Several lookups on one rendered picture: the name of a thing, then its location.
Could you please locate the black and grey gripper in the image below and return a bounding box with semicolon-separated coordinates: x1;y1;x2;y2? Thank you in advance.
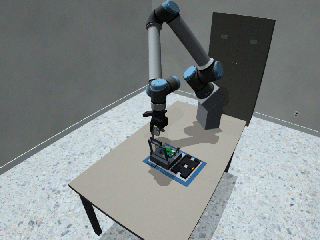
150;110;168;139

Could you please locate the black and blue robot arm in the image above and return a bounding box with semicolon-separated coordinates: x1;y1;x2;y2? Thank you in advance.
146;0;224;111

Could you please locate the green circuit board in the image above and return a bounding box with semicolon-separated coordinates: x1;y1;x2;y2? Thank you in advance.
166;147;176;157

